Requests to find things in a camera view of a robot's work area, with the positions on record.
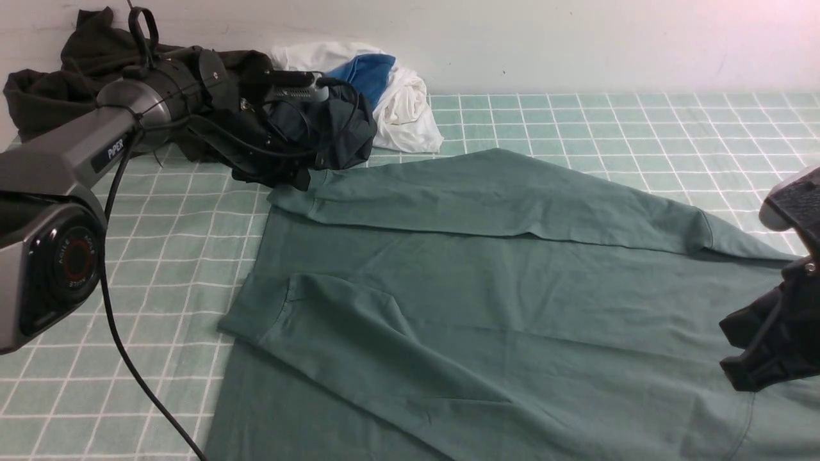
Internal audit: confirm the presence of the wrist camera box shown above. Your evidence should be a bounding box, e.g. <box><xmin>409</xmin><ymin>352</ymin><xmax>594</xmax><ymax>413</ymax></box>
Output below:
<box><xmin>265</xmin><ymin>70</ymin><xmax>330</xmax><ymax>102</ymax></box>
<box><xmin>758</xmin><ymin>166</ymin><xmax>819</xmax><ymax>261</ymax></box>

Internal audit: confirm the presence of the white crumpled garment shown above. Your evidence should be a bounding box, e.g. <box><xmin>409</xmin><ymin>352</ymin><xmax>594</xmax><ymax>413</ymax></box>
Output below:
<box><xmin>270</xmin><ymin>41</ymin><xmax>443</xmax><ymax>154</ymax></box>

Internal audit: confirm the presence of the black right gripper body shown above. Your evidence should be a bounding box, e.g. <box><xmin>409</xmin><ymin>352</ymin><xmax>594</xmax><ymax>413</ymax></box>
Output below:
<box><xmin>719</xmin><ymin>257</ymin><xmax>819</xmax><ymax>392</ymax></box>

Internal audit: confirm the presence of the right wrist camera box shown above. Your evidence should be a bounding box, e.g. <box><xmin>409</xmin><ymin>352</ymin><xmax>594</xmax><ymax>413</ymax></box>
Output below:
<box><xmin>758</xmin><ymin>166</ymin><xmax>819</xmax><ymax>261</ymax></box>

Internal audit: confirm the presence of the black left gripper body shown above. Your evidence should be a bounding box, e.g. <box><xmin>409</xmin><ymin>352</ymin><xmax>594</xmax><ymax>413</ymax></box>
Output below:
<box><xmin>187</xmin><ymin>51</ymin><xmax>312</xmax><ymax>191</ymax></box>

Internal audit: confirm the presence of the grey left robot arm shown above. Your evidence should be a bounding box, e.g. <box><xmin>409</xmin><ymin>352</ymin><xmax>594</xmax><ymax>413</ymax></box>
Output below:
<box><xmin>1</xmin><ymin>47</ymin><xmax>327</xmax><ymax>354</ymax></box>

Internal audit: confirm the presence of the dark olive crumpled garment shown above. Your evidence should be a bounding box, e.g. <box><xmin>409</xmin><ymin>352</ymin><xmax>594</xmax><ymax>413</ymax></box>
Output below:
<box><xmin>3</xmin><ymin>8</ymin><xmax>275</xmax><ymax>163</ymax></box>

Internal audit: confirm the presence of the dark grey crumpled garment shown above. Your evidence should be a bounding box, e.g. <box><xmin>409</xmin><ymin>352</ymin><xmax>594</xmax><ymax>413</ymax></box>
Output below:
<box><xmin>254</xmin><ymin>74</ymin><xmax>377</xmax><ymax>170</ymax></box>

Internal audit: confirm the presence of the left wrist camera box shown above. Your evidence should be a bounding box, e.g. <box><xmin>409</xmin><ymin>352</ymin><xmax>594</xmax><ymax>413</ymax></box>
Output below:
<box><xmin>265</xmin><ymin>70</ymin><xmax>330</xmax><ymax>102</ymax></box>

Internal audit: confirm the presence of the green long sleeve shirt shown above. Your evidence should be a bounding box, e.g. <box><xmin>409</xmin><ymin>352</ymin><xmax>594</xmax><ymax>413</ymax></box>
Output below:
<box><xmin>204</xmin><ymin>149</ymin><xmax>818</xmax><ymax>460</ymax></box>

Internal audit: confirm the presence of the blue crumpled garment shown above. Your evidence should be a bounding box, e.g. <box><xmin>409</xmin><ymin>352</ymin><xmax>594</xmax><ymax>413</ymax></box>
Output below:
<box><xmin>325</xmin><ymin>53</ymin><xmax>396</xmax><ymax>109</ymax></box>

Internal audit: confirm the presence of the green checkered tablecloth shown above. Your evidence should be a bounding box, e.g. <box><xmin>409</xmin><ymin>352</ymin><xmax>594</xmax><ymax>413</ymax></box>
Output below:
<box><xmin>1</xmin><ymin>92</ymin><xmax>819</xmax><ymax>460</ymax></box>

